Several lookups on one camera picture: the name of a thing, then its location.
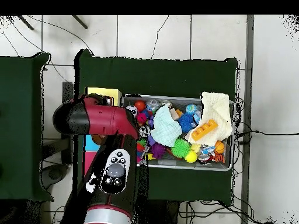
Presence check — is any black drink can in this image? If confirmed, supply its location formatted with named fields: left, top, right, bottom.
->
left=139, top=125, right=152, bottom=138

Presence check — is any mint green cloth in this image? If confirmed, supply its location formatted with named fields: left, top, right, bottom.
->
left=150, top=104, right=183, bottom=148

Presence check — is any wooden box with three holes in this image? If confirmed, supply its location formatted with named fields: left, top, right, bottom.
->
left=82, top=87, right=123, bottom=176

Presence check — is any shallow mesh bin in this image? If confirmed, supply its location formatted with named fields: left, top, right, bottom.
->
left=121, top=93, right=235, bottom=172

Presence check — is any black and white soccer ball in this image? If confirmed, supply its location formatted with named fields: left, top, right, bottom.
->
left=126, top=105, right=139, bottom=117

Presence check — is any blue spiky ball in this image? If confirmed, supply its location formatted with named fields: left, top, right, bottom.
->
left=178, top=113, right=196, bottom=133

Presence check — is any green spiky ball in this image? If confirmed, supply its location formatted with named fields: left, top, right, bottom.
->
left=171, top=138, right=192, bottom=159

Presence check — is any dark green tablecloth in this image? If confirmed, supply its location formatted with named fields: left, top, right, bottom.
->
left=0, top=51, right=54, bottom=202
left=73, top=48, right=239, bottom=203

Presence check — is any yellow ball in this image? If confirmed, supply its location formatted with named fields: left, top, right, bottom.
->
left=185, top=149, right=199, bottom=163

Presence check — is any orange toy brick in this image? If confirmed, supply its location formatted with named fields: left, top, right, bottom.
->
left=191, top=119, right=220, bottom=142

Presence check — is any cream knitted cloth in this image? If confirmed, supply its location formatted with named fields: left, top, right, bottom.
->
left=187, top=91, right=234, bottom=147

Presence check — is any small orange basketball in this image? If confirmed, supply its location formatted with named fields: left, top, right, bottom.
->
left=214, top=140, right=226, bottom=155

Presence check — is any black upright bar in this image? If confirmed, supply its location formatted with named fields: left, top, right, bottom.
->
left=61, top=81, right=75, bottom=165

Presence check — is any black tripod leg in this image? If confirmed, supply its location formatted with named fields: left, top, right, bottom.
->
left=17, top=15, right=35, bottom=31
left=71, top=15, right=89, bottom=30

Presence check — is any thin black floor cable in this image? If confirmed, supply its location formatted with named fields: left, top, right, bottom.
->
left=150, top=15, right=169, bottom=60

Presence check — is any thick black floor cable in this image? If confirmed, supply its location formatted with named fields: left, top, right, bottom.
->
left=235, top=129, right=299, bottom=145

